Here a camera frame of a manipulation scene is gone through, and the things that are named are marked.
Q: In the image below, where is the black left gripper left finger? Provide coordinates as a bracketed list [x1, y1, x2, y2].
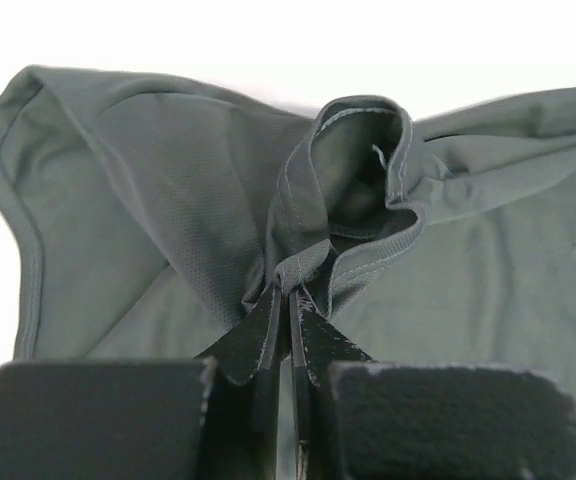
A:
[0, 288, 282, 479]

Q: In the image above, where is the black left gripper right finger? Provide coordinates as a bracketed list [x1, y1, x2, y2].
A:
[289, 289, 576, 479]

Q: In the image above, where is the grey t-shirt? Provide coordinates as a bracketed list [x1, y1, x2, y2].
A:
[0, 66, 576, 397]

